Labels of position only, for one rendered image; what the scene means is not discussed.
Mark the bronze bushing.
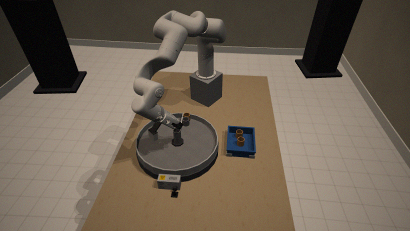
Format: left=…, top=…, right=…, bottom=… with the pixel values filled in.
left=235, top=129, right=243, bottom=138
left=237, top=136, right=245, bottom=147
left=183, top=112, right=191, bottom=121

